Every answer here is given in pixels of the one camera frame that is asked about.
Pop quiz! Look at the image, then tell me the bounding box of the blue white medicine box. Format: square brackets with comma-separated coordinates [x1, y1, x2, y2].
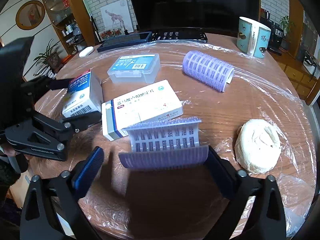
[62, 70, 103, 118]

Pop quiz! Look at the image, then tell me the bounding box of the purple hair roller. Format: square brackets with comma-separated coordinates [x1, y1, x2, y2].
[118, 116, 208, 171]
[182, 50, 234, 92]

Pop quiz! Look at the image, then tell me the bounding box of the potted plant on stand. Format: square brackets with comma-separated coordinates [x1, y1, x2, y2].
[34, 39, 61, 72]

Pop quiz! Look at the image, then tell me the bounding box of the white mouse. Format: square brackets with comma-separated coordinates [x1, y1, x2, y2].
[79, 46, 94, 58]

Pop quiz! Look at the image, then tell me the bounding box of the cream crumpled paper ball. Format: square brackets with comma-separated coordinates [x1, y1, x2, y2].
[234, 119, 281, 173]

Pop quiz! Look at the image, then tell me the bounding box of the giraffe picture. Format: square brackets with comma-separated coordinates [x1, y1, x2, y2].
[99, 0, 134, 40]

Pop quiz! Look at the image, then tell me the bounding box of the clear plastic case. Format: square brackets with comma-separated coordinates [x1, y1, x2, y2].
[107, 53, 161, 84]

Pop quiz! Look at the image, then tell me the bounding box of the black keyboard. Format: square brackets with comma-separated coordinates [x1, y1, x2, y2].
[151, 29, 208, 43]

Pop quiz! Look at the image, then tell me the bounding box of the teal patterned mug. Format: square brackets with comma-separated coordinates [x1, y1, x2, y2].
[236, 17, 271, 59]

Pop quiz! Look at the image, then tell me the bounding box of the black television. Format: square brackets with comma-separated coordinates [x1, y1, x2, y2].
[131, 0, 260, 35]

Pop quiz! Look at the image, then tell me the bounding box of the green plant by window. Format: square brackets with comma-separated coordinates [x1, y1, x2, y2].
[280, 15, 296, 51]

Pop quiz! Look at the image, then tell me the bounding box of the round wall picture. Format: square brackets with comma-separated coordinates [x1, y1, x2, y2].
[15, 0, 46, 30]

